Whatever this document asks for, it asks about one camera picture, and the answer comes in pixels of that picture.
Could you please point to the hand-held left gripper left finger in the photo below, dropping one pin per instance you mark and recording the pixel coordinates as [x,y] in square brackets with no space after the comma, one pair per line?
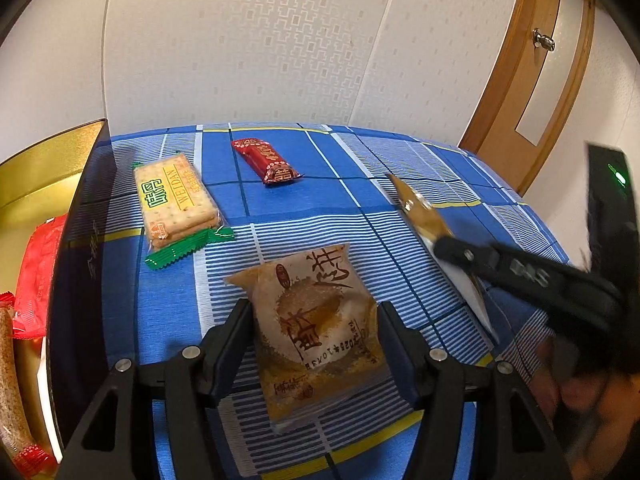
[227,350]

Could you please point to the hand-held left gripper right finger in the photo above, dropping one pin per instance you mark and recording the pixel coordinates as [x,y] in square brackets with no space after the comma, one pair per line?
[400,355]

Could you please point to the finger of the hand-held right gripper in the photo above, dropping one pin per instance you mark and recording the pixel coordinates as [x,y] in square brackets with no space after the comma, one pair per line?
[530,275]

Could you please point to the tan pastry packet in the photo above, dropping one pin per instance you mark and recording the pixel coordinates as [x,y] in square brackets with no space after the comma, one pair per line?
[310,330]

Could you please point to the gold and white packet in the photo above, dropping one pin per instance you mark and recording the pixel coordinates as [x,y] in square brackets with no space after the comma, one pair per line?
[425,215]

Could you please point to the gold lined black box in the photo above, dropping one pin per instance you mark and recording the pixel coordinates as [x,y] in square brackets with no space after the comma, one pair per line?
[85,240]

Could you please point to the sesame bar with red ends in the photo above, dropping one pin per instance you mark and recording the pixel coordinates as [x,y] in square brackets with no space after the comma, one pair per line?
[15,370]

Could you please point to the person's right hand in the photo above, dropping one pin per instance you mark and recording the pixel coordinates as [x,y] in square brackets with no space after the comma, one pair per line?
[585,405]

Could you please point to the wooden door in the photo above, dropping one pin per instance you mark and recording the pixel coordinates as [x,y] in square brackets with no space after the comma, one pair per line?
[505,110]

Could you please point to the cracker packet with green ends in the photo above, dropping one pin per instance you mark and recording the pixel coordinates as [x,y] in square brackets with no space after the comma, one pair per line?
[175,200]

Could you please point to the blue checked tablecloth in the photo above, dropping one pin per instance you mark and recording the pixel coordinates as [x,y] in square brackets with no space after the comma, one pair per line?
[310,195]

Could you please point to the white paper card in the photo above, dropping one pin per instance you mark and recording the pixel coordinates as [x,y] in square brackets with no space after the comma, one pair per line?
[46,390]

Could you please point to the small red candy packet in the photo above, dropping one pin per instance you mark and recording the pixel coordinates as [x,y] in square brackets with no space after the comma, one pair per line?
[265,160]

